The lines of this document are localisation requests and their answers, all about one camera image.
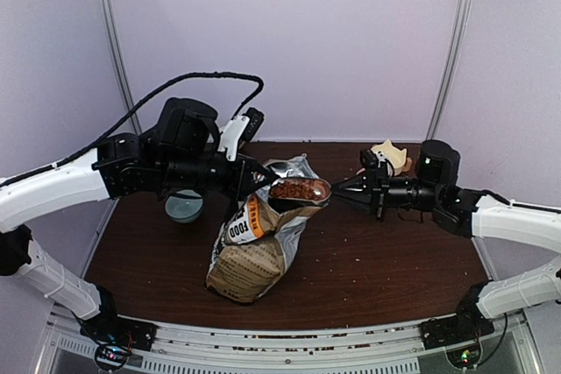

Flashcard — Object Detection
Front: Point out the aluminium corner post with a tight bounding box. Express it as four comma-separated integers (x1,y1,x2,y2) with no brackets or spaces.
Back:
100,0,134,111
425,0,472,140

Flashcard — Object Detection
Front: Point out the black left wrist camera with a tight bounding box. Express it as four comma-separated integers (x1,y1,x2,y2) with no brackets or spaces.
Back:
218,107,265,162

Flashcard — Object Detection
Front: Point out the aluminium front frame rail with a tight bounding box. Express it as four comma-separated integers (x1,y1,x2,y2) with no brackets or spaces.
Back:
34,297,540,374

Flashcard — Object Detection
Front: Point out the right aluminium table rail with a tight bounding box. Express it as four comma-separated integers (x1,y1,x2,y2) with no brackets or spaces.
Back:
472,237,499,280

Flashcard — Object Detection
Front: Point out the brown kibble in scoop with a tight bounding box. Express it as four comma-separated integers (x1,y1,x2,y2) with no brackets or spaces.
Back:
269,180,323,201

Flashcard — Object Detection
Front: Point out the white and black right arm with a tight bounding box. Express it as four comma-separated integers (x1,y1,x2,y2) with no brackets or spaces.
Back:
331,139,560,341

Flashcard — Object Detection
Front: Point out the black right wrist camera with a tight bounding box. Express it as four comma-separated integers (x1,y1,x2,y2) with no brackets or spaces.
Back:
357,149,394,177

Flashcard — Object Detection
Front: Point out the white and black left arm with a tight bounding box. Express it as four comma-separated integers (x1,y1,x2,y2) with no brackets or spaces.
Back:
1,98,277,342

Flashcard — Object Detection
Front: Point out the right aluminium corner post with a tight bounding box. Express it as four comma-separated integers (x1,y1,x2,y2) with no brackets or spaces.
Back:
425,0,472,140

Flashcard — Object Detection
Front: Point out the right arm base board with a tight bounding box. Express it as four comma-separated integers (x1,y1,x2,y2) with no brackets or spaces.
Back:
445,343,482,370

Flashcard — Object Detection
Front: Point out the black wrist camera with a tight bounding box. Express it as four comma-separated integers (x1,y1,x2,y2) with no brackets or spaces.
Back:
357,149,394,177
218,107,265,162

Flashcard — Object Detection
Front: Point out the left aluminium corner post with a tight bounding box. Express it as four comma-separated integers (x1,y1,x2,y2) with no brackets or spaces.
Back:
100,0,134,111

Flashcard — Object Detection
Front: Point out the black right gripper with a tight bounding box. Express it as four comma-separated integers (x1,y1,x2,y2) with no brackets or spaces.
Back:
331,161,443,222

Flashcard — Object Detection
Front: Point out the cream cat-ear pet bowl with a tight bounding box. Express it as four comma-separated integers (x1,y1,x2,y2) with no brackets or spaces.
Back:
370,139,408,177

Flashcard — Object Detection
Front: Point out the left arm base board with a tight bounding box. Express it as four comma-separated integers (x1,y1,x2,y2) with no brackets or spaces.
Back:
94,343,131,370

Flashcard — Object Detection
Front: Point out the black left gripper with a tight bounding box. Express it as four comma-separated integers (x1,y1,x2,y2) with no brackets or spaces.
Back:
158,152,274,201

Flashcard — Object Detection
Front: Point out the brown dog food bag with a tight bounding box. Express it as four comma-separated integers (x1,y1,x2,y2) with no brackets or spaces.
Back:
205,153,329,305

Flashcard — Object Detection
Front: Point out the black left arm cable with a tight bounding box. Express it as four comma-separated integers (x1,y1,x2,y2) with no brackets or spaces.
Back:
0,70,266,187

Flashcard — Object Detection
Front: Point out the light green ceramic bowl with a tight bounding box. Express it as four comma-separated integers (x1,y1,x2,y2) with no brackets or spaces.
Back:
165,197,203,223

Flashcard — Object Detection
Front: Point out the silver metal food scoop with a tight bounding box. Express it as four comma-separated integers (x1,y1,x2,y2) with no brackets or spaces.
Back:
267,177,331,213

